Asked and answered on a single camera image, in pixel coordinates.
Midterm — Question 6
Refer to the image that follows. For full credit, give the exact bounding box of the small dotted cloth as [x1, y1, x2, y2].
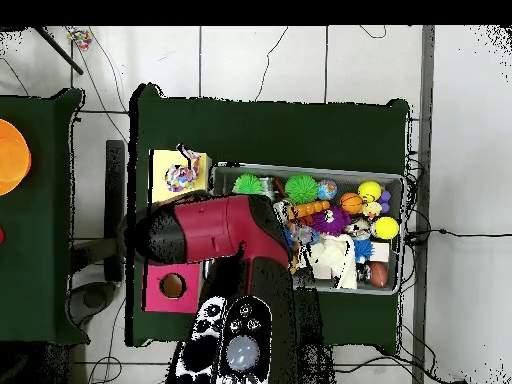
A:
[163, 143, 203, 194]

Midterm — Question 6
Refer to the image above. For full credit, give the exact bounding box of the wooden box with three holes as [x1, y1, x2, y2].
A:
[143, 149, 213, 314]

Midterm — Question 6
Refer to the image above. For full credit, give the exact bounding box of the green spiky ball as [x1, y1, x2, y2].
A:
[283, 173, 318, 207]
[231, 173, 264, 196]

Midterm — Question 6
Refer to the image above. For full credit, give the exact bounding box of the orange plastic toy block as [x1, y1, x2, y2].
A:
[287, 199, 331, 223]

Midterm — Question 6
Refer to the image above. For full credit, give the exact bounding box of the purple furry monster toy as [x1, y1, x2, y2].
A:
[311, 206, 352, 237]

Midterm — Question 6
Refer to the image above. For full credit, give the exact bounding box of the cream knitted cloth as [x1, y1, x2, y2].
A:
[307, 234, 359, 291]

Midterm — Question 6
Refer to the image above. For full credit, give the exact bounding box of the dark green table cloth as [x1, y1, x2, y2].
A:
[127, 83, 413, 353]
[0, 87, 85, 345]

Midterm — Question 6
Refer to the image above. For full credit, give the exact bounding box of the orange toy basketball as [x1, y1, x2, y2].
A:
[339, 191, 365, 216]

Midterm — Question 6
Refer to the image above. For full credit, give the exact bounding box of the yellow ball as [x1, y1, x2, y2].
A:
[357, 180, 381, 202]
[371, 215, 400, 241]

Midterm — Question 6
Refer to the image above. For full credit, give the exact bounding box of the grey round stand base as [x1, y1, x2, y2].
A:
[67, 279, 121, 325]

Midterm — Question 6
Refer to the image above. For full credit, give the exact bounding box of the small colourful floor toy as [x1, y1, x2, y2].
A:
[65, 27, 93, 51]

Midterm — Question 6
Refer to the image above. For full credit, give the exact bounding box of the orange round bowl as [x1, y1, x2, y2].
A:
[0, 118, 33, 198]

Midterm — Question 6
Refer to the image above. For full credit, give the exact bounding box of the thin black rod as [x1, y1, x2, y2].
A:
[31, 26, 85, 75]

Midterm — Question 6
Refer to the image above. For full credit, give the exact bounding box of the wire mesh bin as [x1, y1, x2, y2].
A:
[211, 163, 408, 297]

